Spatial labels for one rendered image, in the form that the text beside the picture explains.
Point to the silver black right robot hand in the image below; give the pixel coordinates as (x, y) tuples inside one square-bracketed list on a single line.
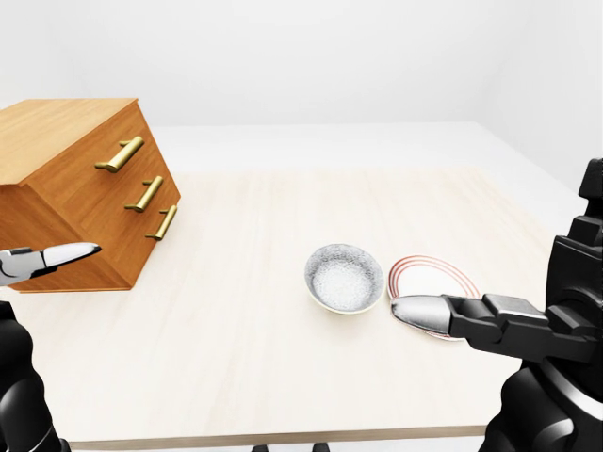
[(575, 292)]

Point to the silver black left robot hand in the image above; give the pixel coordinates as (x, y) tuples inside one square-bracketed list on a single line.
[(66, 254)]

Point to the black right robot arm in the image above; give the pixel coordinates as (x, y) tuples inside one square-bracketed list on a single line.
[(546, 409)]

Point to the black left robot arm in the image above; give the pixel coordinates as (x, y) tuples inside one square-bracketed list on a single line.
[(19, 391)]

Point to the wooden cabinet with drawers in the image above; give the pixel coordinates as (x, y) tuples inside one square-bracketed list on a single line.
[(56, 127)]

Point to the grey speckled bowl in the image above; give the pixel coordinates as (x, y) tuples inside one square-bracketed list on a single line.
[(343, 278)]

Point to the medium wooden drawer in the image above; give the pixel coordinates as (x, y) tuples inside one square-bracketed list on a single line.
[(118, 221)]

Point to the small wooden drawer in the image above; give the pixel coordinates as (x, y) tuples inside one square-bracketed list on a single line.
[(141, 249)]

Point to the large wooden drawer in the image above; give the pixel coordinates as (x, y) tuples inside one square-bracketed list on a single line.
[(80, 179)]

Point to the white plate with red rings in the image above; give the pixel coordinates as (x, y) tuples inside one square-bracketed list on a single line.
[(424, 280)]

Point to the small dark shape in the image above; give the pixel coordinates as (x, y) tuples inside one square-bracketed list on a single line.
[(321, 447), (266, 448)]

